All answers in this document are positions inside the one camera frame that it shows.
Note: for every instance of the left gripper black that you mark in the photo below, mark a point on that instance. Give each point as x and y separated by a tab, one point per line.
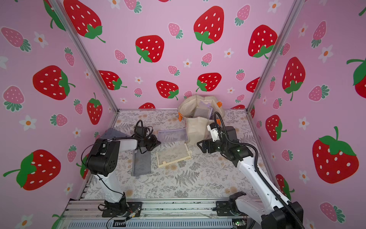
155	142

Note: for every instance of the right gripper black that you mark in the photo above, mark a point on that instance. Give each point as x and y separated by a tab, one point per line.
206	146

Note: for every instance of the purple mesh pouch back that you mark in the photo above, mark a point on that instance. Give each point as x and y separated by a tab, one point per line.
170	136

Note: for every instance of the purple mesh pouch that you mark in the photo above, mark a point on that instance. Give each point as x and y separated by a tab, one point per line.
170	136
203	110

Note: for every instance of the yellow-trim pouch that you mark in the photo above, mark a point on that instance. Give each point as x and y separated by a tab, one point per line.
170	155

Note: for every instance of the grey mesh pouch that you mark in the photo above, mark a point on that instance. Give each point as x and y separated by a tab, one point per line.
113	133
141	163

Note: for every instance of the beige canvas bag orange handles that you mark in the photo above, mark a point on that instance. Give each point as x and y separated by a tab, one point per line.
196	128

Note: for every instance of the purple mesh pouch bottom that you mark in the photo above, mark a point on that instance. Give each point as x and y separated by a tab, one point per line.
203	110

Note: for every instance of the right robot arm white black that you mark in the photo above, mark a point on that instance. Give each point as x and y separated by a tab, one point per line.
276	210

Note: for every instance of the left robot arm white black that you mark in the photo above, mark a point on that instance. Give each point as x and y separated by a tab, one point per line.
103	157

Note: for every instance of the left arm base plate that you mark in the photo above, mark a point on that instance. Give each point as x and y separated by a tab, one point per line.
128	209

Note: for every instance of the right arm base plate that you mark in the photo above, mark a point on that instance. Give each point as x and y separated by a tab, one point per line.
230	208

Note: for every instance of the aluminium frame rail front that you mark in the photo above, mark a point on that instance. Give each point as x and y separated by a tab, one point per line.
171	208

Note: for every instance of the right frame post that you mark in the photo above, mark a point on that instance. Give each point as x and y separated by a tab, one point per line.
286	29

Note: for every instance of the frame post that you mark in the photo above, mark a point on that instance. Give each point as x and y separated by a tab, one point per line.
286	29
74	36

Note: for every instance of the left frame post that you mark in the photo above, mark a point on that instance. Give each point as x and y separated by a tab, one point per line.
74	36

